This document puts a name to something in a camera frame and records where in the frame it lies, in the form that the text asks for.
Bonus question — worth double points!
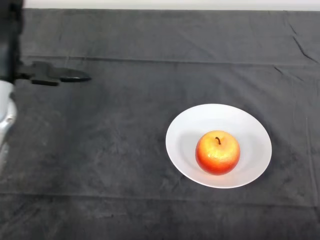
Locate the white round plate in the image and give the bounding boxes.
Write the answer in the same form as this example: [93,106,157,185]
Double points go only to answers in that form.
[165,103,273,189]

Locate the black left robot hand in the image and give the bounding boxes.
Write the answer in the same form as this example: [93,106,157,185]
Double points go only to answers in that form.
[0,0,92,87]

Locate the red yellow apple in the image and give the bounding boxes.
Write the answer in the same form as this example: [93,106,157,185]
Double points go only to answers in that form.
[195,129,241,176]

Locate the black cloth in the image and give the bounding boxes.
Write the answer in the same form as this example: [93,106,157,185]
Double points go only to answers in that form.
[0,8,320,240]

